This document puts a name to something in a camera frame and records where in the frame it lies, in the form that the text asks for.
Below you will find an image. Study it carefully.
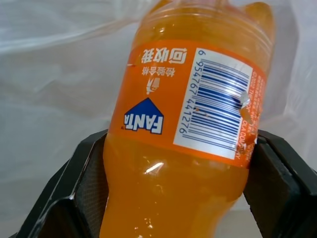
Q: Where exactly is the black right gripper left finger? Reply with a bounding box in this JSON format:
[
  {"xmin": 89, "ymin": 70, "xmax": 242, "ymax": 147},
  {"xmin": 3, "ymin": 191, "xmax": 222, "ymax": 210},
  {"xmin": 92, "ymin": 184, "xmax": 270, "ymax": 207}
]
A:
[{"xmin": 15, "ymin": 128, "xmax": 110, "ymax": 238}]

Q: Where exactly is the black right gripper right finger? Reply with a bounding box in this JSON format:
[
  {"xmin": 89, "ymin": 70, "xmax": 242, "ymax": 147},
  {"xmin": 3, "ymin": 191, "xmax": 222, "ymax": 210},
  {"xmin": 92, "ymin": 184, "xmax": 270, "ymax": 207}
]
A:
[{"xmin": 214, "ymin": 128, "xmax": 317, "ymax": 238}]

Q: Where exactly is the orange Fanta soda bottle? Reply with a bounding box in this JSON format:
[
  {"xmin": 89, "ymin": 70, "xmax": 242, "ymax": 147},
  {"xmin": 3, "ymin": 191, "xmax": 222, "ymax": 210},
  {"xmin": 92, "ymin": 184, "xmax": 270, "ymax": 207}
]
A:
[{"xmin": 99, "ymin": 0, "xmax": 276, "ymax": 238}]

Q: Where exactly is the translucent white plastic bag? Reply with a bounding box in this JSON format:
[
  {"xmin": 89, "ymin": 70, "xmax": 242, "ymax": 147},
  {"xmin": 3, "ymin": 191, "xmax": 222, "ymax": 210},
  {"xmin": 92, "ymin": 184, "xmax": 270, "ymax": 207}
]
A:
[{"xmin": 0, "ymin": 0, "xmax": 317, "ymax": 238}]

